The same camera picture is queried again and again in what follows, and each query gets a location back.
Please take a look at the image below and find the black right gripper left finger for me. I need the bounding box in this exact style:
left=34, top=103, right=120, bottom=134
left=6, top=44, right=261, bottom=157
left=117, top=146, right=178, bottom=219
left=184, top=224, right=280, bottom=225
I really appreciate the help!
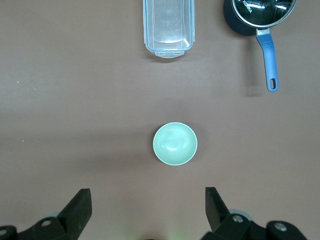
left=17, top=188, right=93, bottom=240

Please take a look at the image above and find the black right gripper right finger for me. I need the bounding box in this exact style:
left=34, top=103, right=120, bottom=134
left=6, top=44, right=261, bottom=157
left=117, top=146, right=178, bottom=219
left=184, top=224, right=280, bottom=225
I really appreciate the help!
left=201, top=187, right=268, bottom=240

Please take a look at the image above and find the light green bowl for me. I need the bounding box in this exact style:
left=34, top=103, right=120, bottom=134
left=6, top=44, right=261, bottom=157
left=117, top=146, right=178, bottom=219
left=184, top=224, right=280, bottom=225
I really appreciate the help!
left=152, top=121, right=199, bottom=166

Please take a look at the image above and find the clear plastic food container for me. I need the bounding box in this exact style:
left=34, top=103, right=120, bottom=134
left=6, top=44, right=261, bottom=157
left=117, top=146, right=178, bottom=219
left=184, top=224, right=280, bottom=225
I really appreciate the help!
left=142, top=0, right=196, bottom=60

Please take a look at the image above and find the glass pot lid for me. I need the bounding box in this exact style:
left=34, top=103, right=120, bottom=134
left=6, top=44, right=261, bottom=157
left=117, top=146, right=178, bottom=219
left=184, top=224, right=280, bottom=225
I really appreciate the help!
left=231, top=0, right=297, bottom=27

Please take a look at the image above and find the black pot with blue handle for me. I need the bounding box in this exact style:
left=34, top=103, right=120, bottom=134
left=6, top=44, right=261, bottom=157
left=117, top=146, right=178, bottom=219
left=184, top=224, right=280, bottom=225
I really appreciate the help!
left=223, top=0, right=298, bottom=93

